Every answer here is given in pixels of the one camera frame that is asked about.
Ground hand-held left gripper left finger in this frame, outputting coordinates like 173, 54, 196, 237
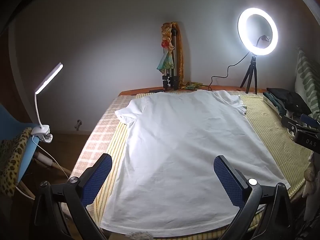
29, 153, 113, 240

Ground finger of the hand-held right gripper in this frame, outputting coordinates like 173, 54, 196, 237
299, 114, 320, 128
281, 116, 305, 134

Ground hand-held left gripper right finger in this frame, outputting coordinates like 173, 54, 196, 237
213, 155, 297, 240

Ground white t-shirt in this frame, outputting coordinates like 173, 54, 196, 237
99, 89, 291, 238

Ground person's right forearm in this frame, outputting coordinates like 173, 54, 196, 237
301, 152, 320, 205

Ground black folded garment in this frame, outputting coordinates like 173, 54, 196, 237
266, 87, 313, 115

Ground yellow striped mat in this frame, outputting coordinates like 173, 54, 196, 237
92, 92, 313, 240

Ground dark green folded garment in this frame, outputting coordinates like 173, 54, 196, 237
262, 92, 285, 115

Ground green and white patterned cloth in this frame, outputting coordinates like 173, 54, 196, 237
294, 47, 320, 120

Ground pink checkered blanket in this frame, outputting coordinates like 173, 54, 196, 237
60, 95, 137, 230

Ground small black tripod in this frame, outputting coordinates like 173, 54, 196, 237
240, 54, 258, 95

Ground white clip desk lamp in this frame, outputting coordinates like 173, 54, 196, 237
30, 62, 64, 143

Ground blue chair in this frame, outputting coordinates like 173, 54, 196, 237
0, 104, 70, 198

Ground leopard print cloth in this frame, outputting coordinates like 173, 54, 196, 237
0, 127, 32, 197

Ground colourful crumpled cloth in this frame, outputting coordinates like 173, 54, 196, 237
181, 81, 203, 90

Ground orange patterned cloth strip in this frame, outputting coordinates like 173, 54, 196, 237
172, 22, 187, 85

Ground colourful hanging scarf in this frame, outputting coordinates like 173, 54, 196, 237
157, 22, 175, 71

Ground folded silver tripod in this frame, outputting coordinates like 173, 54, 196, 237
162, 29, 180, 90

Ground white lamp cable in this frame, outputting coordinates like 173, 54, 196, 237
31, 135, 73, 180

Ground black ring light cable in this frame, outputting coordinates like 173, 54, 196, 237
209, 51, 250, 90

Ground orange wooden bed frame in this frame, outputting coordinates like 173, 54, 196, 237
117, 86, 265, 97

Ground white ring light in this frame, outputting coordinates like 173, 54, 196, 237
237, 7, 278, 55

